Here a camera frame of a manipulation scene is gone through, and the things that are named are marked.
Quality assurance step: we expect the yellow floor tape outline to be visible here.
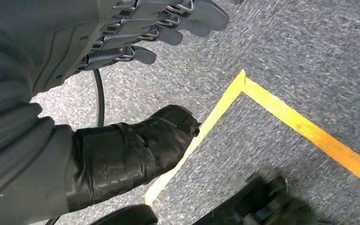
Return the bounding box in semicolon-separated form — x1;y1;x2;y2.
144;68;360;206

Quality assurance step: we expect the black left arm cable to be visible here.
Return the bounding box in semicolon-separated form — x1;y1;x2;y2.
45;68;105;225

